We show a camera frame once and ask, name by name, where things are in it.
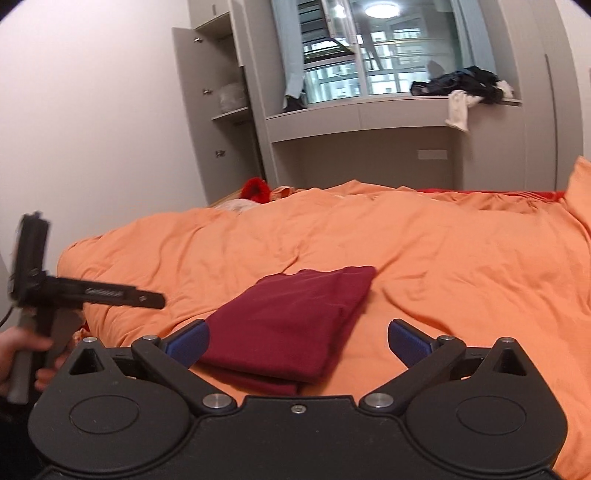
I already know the pile of dark clothes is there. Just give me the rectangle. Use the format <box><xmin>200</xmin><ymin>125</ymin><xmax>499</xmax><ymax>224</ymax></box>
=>
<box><xmin>410</xmin><ymin>66</ymin><xmax>504</xmax><ymax>104</ymax></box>

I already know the light blue left curtain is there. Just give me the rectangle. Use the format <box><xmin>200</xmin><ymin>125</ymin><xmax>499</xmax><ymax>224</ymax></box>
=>
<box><xmin>271</xmin><ymin>0</ymin><xmax>307</xmax><ymax>113</ymax></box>

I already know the white cloth hanging off ledge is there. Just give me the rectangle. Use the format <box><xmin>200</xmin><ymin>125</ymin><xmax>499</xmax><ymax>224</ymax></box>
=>
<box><xmin>446</xmin><ymin>90</ymin><xmax>483</xmax><ymax>133</ymax></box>

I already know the orange pillow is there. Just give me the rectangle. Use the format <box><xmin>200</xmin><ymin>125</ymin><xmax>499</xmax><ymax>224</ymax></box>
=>
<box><xmin>565</xmin><ymin>156</ymin><xmax>591</xmax><ymax>230</ymax></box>

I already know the pale pink fluffy item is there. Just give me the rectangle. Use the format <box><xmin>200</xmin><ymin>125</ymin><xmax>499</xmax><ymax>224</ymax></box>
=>
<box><xmin>214</xmin><ymin>198</ymin><xmax>260</xmax><ymax>213</ymax></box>

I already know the white bundle on wardrobe shelf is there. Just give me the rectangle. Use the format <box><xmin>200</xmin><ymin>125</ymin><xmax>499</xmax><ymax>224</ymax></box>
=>
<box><xmin>218</xmin><ymin>82</ymin><xmax>249</xmax><ymax>113</ymax></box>

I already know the light blue curtain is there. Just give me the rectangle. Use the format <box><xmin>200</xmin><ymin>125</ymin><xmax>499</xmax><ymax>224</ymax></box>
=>
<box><xmin>271</xmin><ymin>0</ymin><xmax>307</xmax><ymax>113</ymax></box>
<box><xmin>451</xmin><ymin>0</ymin><xmax>497</xmax><ymax>72</ymax></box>

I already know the person's left hand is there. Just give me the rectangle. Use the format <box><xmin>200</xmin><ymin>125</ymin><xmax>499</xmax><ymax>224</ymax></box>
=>
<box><xmin>0</xmin><ymin>326</ymin><xmax>70</xmax><ymax>398</ymax></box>

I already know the grey window desk unit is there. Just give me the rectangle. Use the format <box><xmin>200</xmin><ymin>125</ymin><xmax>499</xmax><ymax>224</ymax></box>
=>
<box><xmin>230</xmin><ymin>1</ymin><xmax>584</xmax><ymax>191</ymax></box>

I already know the dark red garment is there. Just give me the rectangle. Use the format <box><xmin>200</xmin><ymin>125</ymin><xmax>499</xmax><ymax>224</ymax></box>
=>
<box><xmin>201</xmin><ymin>266</ymin><xmax>377</xmax><ymax>396</ymax></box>

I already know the light blue right curtain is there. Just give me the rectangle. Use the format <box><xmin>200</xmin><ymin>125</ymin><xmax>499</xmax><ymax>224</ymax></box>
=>
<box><xmin>451</xmin><ymin>0</ymin><xmax>497</xmax><ymax>72</ymax></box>

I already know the orange duvet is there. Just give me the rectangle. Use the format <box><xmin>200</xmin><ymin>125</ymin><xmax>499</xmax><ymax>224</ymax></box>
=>
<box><xmin>57</xmin><ymin>182</ymin><xmax>590</xmax><ymax>479</ymax></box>

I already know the grey wardrobe with open door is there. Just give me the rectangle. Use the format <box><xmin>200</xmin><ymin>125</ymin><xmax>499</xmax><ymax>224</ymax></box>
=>
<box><xmin>172</xmin><ymin>1</ymin><xmax>281</xmax><ymax>204</ymax></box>

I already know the bright red plush item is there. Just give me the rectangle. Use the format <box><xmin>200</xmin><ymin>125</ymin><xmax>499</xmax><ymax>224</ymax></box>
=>
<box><xmin>239</xmin><ymin>177</ymin><xmax>271</xmax><ymax>204</ymax></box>

